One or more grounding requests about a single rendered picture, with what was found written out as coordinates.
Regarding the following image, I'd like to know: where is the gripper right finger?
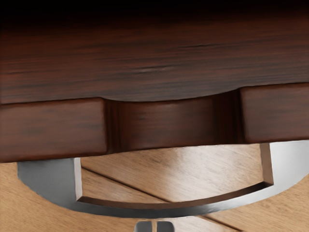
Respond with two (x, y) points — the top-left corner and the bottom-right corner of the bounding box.
(156, 219), (175, 232)

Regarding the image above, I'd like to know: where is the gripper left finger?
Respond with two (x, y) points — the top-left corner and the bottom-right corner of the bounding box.
(134, 219), (155, 232)

